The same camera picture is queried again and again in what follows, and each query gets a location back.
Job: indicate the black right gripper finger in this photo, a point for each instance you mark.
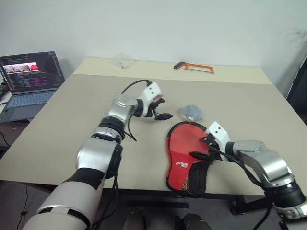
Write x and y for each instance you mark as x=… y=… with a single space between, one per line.
x=200 y=155
x=204 y=139

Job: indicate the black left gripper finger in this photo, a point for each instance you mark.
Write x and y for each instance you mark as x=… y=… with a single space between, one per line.
x=160 y=100
x=164 y=116

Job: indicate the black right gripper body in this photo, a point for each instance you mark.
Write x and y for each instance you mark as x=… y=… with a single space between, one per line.
x=213 y=149

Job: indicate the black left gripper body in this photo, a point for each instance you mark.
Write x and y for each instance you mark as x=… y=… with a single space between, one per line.
x=153 y=109

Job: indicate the black and red paddle case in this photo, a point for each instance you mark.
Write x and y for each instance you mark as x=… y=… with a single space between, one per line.
x=182 y=143

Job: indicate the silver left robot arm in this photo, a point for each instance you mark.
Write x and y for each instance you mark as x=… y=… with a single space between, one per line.
x=96 y=153

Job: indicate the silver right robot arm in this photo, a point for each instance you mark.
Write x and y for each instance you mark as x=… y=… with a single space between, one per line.
x=271 y=163

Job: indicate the grey fluffy ball charm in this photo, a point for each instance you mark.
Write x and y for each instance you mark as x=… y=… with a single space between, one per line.
x=192 y=111

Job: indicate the orange and black hacksaw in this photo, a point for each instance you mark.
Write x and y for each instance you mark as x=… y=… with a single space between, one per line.
x=178 y=65

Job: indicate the clear plastic bag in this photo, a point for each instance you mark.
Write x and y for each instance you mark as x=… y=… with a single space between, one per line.
x=123 y=61

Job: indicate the black table leg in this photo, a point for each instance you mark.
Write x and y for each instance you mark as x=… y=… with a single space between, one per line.
x=237 y=204

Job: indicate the black table crossbar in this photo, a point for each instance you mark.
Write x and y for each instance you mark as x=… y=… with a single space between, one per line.
x=157 y=204

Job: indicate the dark rounded shape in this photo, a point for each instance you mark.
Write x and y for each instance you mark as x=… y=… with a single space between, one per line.
x=134 y=221
x=195 y=222

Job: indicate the black chair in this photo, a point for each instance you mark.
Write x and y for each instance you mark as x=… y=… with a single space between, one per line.
x=299 y=91

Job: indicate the open blue-grey laptop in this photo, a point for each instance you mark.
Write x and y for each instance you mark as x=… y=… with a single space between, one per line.
x=26 y=100

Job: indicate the dark side table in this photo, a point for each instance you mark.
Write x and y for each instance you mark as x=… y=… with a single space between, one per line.
x=9 y=130

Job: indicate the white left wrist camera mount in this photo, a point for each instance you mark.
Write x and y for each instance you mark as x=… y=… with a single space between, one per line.
x=151 y=92

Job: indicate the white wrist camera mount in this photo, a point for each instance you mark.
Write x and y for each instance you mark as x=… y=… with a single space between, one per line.
x=219 y=133
x=151 y=92

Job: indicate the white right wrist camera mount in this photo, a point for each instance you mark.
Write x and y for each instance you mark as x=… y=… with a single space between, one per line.
x=219 y=133

